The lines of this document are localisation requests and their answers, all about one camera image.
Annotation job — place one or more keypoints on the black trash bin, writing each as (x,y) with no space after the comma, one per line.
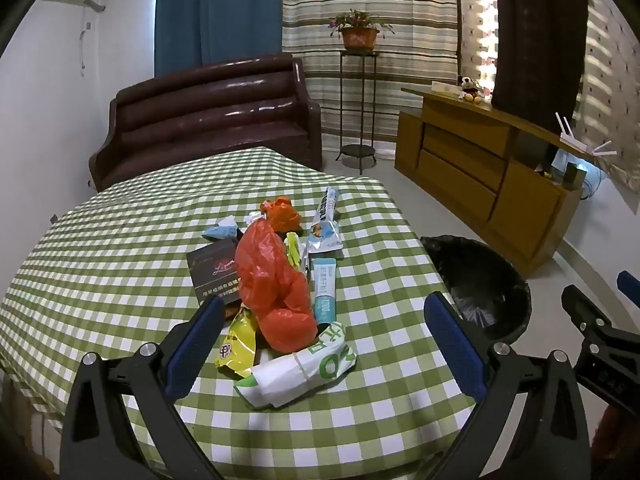
(480,280)

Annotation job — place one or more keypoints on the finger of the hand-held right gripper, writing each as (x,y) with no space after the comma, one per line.
(585,317)
(631,287)

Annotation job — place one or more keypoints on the potted plant in orange pot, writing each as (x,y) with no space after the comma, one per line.
(359,37)

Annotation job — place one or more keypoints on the long white wrapper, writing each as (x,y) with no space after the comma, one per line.
(252,219)

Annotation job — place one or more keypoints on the wooden cabinet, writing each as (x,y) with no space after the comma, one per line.
(460,170)

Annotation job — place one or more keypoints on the silver and blue snack pouch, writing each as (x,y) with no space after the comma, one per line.
(325,240)

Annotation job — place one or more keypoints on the yellow snack wrapper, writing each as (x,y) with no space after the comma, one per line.
(237,345)

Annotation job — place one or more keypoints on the small blue wrapper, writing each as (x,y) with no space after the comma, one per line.
(222,231)

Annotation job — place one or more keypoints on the small orange plastic bag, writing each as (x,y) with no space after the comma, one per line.
(285,217)

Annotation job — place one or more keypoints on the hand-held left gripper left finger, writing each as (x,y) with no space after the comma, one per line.
(195,345)

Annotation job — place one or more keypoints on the small dark box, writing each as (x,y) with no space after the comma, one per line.
(575,176)

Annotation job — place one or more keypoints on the blue curtain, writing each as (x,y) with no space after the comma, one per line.
(220,10)

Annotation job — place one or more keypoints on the black metal plant stand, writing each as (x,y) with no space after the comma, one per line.
(358,151)

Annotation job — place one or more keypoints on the green checked tablecloth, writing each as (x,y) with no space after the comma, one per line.
(125,240)

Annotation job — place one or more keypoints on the large red plastic bag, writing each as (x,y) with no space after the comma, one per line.
(265,270)

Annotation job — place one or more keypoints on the green and yellow wrapper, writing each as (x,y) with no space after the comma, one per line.
(295,252)

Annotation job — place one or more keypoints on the white flat box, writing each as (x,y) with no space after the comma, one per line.
(445,89)

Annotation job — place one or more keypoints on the beige dotted curtain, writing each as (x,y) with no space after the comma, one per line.
(475,20)
(610,60)

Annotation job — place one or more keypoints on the dark brown curtain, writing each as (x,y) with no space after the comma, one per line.
(540,35)

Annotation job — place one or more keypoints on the dark cigarette pack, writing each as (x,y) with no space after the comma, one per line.
(212,270)

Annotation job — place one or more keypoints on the brown leather sofa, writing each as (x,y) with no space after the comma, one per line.
(200,115)

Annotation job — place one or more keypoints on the mouse plush toy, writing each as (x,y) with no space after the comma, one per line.
(470,91)

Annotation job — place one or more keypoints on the striped beige curtain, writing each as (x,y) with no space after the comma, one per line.
(415,20)

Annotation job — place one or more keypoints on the white router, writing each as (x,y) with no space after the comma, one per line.
(570,139)

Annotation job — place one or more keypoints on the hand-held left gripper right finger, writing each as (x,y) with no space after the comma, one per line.
(452,345)

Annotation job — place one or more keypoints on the white and green paper bag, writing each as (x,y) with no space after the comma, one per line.
(295,370)

